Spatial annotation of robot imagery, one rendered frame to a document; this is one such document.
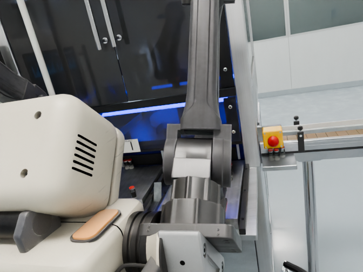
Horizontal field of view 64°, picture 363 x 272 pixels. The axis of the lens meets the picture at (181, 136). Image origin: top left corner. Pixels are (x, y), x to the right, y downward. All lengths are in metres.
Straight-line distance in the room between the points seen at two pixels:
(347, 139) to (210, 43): 0.92
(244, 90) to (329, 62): 4.81
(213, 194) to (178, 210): 0.05
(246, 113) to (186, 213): 0.79
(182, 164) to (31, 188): 0.19
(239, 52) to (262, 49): 4.62
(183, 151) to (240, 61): 0.69
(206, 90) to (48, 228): 0.29
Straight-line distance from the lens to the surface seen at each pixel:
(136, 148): 1.27
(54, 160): 0.36
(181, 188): 0.39
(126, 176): 1.35
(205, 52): 0.48
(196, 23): 0.51
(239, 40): 1.07
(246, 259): 1.49
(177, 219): 0.37
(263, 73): 5.75
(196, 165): 0.41
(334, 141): 1.31
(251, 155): 1.18
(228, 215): 0.95
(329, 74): 5.90
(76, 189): 0.37
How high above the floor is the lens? 1.43
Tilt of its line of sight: 19 degrees down
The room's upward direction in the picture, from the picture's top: 11 degrees counter-clockwise
